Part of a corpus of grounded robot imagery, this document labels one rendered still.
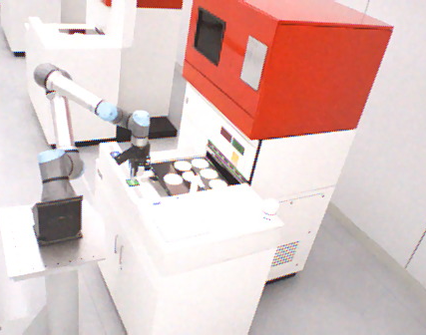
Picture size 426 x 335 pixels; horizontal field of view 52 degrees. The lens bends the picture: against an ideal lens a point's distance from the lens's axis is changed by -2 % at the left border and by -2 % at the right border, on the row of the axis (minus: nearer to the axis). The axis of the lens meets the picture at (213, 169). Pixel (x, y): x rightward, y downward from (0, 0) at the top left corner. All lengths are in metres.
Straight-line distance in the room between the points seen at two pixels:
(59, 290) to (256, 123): 1.24
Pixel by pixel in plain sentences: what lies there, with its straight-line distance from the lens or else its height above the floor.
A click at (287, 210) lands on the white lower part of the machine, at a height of 0.70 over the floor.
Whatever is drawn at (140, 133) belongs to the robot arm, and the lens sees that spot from 2.01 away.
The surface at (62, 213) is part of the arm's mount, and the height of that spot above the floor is 0.98.
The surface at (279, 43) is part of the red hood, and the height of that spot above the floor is 1.71.
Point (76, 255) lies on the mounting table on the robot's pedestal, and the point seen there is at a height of 0.82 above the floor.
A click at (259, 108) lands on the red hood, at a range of 2.11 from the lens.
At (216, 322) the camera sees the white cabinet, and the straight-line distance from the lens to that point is 2.43.
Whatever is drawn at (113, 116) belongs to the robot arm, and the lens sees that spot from 1.92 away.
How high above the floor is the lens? 2.23
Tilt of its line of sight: 32 degrees down
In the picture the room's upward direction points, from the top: 12 degrees clockwise
